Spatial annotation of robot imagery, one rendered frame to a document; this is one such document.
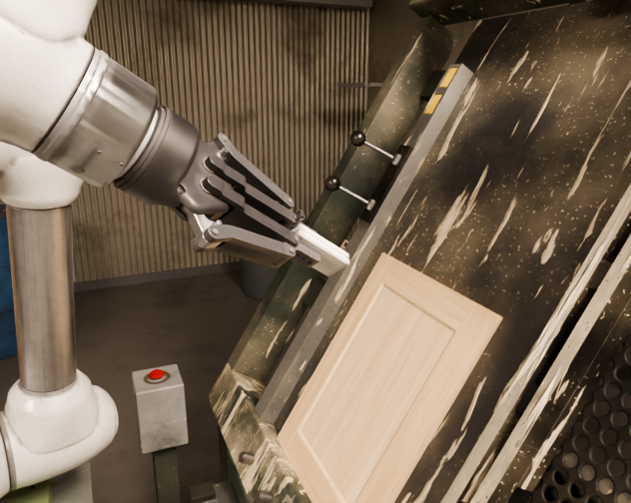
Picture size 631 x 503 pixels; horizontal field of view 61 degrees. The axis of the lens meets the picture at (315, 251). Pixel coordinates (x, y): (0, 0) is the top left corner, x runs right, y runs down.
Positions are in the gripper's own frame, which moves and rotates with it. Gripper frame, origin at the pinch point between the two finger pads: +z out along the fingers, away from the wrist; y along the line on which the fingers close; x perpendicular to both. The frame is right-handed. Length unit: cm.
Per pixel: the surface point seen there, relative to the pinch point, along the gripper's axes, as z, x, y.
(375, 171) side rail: 56, -28, -76
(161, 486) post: 50, -108, -10
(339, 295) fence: 50, -39, -37
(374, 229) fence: 48, -25, -48
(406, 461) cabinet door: 45, -24, 6
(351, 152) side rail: 48, -29, -78
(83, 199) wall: 68, -321, -285
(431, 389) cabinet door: 44.6, -16.4, -4.0
